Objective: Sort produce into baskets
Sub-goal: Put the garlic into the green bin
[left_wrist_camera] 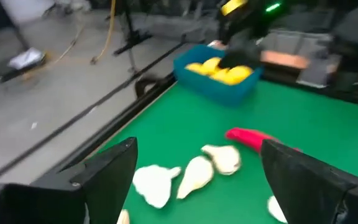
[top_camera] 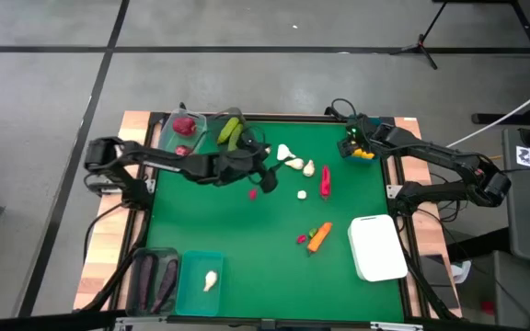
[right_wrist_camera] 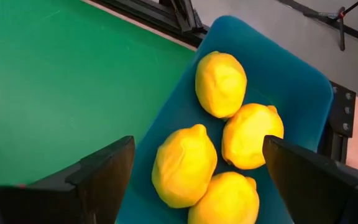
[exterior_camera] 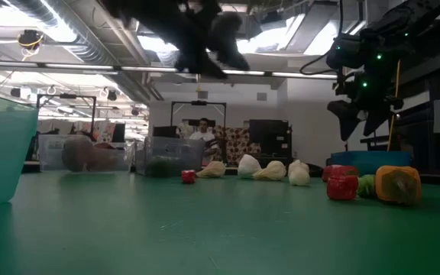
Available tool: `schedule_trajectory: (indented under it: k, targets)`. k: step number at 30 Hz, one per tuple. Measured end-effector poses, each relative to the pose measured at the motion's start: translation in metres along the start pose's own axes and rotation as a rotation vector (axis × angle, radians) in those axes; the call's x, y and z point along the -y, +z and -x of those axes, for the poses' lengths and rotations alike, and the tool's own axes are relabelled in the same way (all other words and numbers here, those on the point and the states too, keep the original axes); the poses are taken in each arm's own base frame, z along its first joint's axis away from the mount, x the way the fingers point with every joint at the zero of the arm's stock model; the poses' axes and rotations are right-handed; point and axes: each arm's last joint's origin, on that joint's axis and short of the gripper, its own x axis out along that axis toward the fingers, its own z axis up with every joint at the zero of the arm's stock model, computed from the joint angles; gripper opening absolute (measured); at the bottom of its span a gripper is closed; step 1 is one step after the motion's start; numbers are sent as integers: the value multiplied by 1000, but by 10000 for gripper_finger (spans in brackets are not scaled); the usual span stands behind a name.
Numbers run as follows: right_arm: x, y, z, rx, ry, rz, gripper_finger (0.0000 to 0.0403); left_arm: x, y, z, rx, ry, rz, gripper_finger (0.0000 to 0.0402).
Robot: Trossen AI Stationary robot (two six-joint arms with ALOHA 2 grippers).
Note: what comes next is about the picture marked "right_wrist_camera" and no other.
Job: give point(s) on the black clamp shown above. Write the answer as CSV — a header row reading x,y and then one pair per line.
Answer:
x,y
182,15

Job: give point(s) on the blue plastic basket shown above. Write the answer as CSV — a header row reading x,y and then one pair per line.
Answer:
x,y
275,77

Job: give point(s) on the yellow lemon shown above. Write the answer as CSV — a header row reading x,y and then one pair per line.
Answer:
x,y
221,84
183,165
249,133
224,199

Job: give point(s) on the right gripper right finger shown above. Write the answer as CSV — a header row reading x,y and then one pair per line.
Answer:
x,y
319,193

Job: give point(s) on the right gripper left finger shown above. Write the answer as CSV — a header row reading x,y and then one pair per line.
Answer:
x,y
98,186

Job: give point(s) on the black tripod stand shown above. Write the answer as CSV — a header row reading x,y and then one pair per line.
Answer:
x,y
341,31

